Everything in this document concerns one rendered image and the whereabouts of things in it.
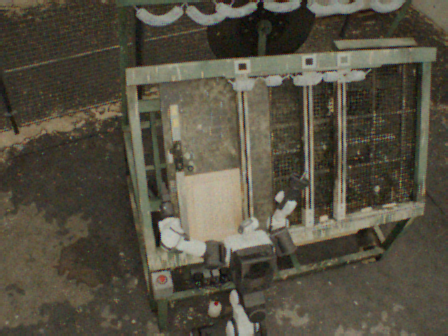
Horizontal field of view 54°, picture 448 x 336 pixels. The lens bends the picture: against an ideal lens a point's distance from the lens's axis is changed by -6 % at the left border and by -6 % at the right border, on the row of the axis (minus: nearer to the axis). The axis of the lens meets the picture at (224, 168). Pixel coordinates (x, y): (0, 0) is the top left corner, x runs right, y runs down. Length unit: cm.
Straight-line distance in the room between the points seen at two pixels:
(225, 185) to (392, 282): 207
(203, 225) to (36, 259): 171
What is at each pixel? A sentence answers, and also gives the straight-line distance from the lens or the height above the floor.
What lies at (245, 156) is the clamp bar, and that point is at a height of 137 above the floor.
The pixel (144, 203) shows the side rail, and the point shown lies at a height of 120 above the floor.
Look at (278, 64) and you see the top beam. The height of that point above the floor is 187.
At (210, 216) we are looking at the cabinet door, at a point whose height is 104.
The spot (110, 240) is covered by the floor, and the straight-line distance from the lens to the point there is 419.
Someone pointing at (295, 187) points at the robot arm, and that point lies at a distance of 269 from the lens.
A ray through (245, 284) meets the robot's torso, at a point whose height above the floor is 125.
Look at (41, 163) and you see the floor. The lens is 482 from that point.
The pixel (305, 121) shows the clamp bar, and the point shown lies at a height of 154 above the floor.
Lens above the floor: 360
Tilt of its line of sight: 50 degrees down
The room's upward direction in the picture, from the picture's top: 10 degrees clockwise
